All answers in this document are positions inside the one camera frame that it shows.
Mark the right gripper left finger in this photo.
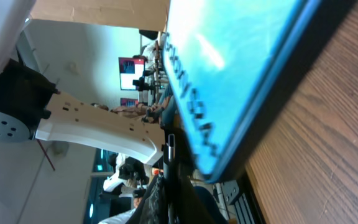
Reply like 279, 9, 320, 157
126, 175, 167, 224

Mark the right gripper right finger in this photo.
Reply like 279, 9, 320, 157
174, 128, 227, 224

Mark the blue Samsung Galaxy smartphone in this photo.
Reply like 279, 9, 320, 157
163, 0, 355, 183

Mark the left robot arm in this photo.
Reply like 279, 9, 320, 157
0, 1, 167, 165

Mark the cardboard back panel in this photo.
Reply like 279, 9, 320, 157
30, 0, 170, 31

